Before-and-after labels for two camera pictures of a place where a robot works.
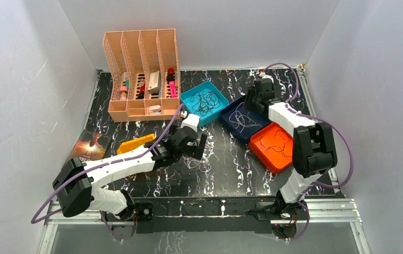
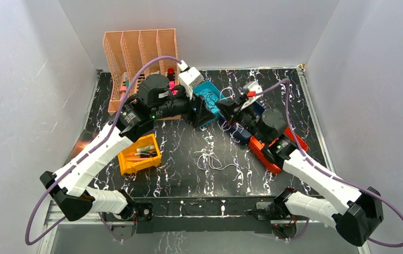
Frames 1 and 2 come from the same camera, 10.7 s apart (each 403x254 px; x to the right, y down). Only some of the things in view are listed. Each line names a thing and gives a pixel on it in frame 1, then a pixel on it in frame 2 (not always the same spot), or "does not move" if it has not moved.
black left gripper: (190, 146) to (192, 111)
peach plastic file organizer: (144, 74) does not move
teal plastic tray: (206, 101) does not move
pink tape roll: (123, 92) does not move
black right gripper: (251, 93) to (230, 109)
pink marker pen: (172, 89) does not move
